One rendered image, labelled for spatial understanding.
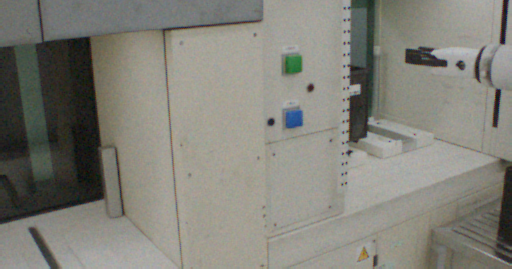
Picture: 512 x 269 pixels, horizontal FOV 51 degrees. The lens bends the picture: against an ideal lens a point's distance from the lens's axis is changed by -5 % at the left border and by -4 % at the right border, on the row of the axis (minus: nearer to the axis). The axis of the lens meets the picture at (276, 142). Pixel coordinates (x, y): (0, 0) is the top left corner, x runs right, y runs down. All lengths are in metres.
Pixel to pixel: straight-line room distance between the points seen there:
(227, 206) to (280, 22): 0.33
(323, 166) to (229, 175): 0.22
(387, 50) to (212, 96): 0.97
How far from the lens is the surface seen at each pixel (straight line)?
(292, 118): 1.01
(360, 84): 1.40
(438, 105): 1.69
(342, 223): 1.19
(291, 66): 0.99
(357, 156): 1.44
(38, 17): 0.80
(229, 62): 0.93
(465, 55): 1.10
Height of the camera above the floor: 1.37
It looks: 18 degrees down
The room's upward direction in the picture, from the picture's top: 1 degrees counter-clockwise
